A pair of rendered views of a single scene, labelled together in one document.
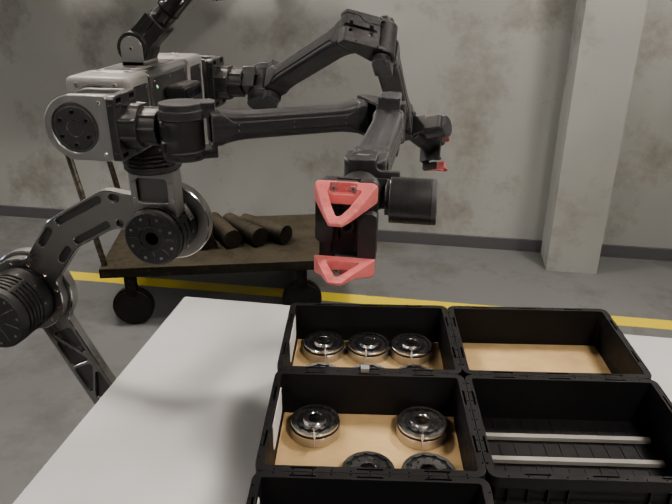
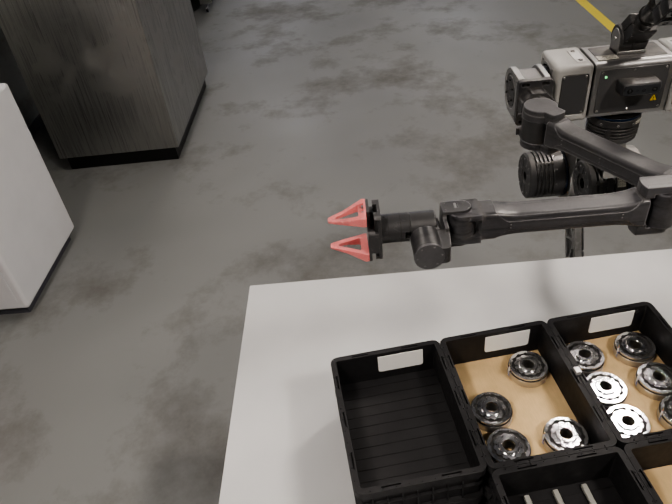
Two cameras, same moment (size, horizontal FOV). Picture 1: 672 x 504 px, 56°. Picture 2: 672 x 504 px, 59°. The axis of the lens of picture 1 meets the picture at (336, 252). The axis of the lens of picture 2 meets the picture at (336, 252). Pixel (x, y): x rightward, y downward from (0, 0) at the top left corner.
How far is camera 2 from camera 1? 113 cm
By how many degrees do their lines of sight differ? 71
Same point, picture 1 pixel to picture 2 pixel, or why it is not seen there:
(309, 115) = (613, 160)
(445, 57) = not seen: outside the picture
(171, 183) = not seen: hidden behind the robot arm
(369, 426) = (552, 405)
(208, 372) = (596, 302)
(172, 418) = (533, 303)
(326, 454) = (506, 385)
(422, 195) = (415, 245)
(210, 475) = not seen: hidden behind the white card
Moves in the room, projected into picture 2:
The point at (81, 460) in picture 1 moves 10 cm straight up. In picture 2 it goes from (473, 279) to (474, 258)
